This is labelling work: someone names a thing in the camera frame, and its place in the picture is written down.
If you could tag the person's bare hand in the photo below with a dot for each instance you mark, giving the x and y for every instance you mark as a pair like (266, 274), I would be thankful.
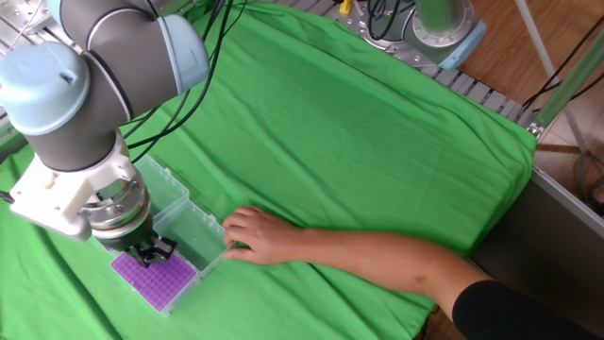
(264, 236)

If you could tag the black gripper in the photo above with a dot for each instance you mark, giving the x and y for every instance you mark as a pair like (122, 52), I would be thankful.
(132, 233)

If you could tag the clear tip box purple rack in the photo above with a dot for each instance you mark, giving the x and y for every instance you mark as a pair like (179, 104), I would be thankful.
(156, 283)

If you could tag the person's bare forearm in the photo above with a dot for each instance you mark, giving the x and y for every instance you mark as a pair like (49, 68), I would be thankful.
(377, 260)

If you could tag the clear tip box holding tips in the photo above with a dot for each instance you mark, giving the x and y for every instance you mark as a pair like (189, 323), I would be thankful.
(162, 189)

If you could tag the black shirt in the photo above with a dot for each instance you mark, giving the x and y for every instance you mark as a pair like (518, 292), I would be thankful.
(519, 316)

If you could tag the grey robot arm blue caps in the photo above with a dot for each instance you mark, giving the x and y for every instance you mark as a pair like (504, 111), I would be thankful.
(127, 61)

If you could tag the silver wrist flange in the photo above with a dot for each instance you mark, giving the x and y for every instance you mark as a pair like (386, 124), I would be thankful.
(118, 208)

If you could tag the white metal pole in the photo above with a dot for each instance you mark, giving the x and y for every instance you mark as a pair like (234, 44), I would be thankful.
(547, 66)

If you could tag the green wrapped frame post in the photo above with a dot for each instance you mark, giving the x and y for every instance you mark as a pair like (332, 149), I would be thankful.
(566, 85)

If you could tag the yellow connector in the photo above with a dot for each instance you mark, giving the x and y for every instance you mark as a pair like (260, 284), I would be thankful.
(345, 5)

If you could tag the green table cloth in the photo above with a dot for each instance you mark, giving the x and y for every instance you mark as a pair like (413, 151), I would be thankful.
(330, 141)

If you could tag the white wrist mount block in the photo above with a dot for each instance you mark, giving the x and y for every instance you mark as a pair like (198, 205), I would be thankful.
(47, 193)

